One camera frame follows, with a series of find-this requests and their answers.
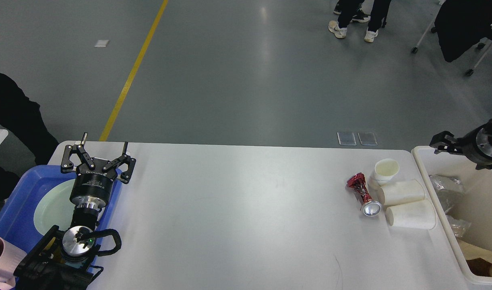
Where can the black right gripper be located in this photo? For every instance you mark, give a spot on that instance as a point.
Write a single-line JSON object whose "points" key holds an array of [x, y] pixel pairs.
{"points": [[475, 145]]}

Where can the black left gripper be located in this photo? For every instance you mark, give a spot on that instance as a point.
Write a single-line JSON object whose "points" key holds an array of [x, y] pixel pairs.
{"points": [[95, 187]]}

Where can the green plate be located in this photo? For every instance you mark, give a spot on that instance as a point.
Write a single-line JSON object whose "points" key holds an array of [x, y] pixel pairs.
{"points": [[55, 208]]}

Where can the white paper cup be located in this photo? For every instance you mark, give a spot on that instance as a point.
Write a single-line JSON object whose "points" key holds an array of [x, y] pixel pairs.
{"points": [[401, 192], [383, 172]]}

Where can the white foam container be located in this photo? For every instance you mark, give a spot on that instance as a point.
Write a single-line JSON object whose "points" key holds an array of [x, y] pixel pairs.
{"points": [[413, 215]]}

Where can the brown paper bag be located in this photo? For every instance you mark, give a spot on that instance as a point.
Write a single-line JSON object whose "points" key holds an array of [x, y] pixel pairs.
{"points": [[478, 260]]}

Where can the pink ribbed mug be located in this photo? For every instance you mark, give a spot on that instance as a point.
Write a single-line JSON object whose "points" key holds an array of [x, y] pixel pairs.
{"points": [[10, 258]]}

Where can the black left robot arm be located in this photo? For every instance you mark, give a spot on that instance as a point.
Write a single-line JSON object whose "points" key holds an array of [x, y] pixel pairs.
{"points": [[63, 259]]}

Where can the white plastic bin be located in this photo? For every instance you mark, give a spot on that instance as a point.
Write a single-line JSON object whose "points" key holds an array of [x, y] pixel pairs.
{"points": [[475, 206]]}

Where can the right floor plate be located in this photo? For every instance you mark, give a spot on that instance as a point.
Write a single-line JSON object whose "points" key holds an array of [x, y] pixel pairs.
{"points": [[367, 138]]}

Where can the floor plate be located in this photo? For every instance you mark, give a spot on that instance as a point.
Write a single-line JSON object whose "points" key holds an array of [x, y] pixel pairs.
{"points": [[346, 138], [367, 138]]}

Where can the blue plastic tray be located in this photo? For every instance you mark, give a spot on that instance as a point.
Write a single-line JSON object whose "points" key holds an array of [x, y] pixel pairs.
{"points": [[17, 215]]}

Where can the red snack wrapper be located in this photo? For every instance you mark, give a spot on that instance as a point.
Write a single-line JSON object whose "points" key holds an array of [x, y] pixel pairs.
{"points": [[369, 206]]}

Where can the left floor plate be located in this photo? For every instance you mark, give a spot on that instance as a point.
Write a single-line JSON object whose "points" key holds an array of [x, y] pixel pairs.
{"points": [[346, 138]]}

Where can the chair with black jacket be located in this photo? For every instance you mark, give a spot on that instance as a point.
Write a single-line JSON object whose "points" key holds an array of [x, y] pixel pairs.
{"points": [[461, 24]]}

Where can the person in black trousers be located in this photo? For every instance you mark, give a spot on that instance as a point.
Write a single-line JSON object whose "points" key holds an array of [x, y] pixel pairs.
{"points": [[351, 10]]}

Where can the person with dark sneakers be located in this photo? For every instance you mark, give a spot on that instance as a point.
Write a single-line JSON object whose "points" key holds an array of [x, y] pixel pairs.
{"points": [[360, 16]]}

